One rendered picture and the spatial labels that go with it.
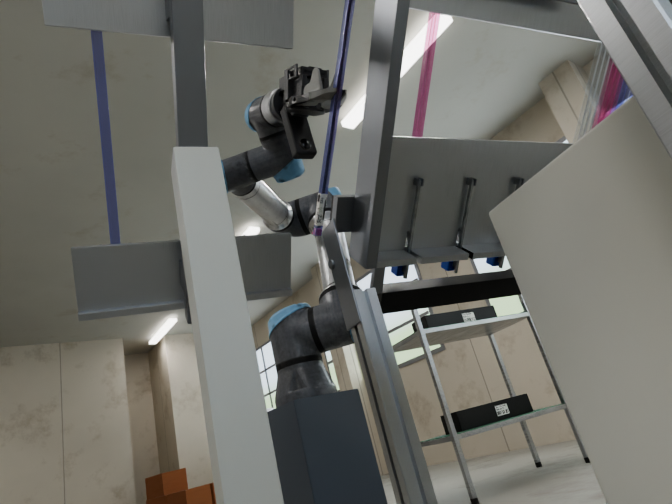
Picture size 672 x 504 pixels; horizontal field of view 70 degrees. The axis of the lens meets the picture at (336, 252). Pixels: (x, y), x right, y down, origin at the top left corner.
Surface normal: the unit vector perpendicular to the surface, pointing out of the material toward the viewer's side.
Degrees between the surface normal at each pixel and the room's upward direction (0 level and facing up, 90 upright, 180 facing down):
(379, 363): 90
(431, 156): 136
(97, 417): 90
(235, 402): 90
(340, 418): 90
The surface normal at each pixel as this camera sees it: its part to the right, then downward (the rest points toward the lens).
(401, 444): 0.36, -0.43
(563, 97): -0.80, -0.03
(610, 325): -0.90, 0.07
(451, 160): 0.42, 0.34
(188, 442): 0.54, -0.43
